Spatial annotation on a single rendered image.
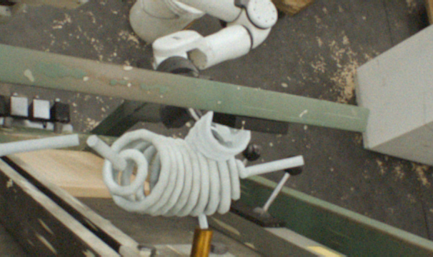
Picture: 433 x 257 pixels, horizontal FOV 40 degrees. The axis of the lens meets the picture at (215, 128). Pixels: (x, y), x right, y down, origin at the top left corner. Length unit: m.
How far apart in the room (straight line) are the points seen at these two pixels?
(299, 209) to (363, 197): 2.37
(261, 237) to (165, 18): 1.97
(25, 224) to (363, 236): 0.61
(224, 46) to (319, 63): 2.47
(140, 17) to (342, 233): 1.99
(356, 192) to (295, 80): 0.75
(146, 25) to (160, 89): 2.57
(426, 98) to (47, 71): 3.25
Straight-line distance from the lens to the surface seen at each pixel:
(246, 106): 0.41
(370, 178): 3.72
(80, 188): 1.15
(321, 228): 1.22
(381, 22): 4.54
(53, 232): 0.73
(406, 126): 3.56
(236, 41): 1.36
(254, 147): 1.11
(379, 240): 1.12
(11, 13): 1.75
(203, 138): 0.46
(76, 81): 0.35
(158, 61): 1.25
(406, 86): 3.63
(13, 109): 1.71
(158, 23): 2.89
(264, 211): 1.01
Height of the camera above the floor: 2.26
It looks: 48 degrees down
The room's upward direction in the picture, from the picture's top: 58 degrees clockwise
